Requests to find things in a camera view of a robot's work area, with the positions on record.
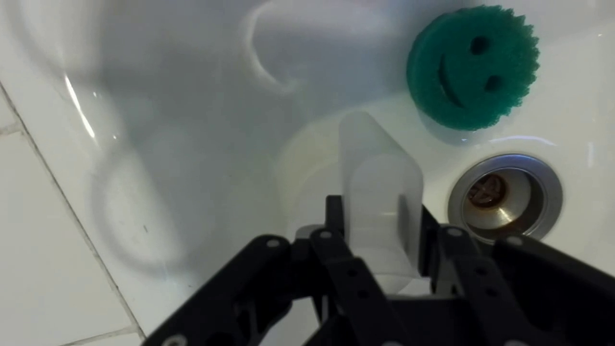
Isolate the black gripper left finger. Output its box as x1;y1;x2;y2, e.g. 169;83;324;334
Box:
142;196;411;346

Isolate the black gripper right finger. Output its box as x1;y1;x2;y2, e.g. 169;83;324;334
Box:
399;202;615;346

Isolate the translucent white plastic jar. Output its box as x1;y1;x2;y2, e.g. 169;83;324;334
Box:
275;112;428;296

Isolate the metal sink drain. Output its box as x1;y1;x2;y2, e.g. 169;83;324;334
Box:
447;152;565;240

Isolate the white double basin sink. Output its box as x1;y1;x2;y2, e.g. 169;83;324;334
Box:
0;0;615;331

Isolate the green smiley face sponge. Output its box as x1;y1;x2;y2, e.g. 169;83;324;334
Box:
405;6;540;131

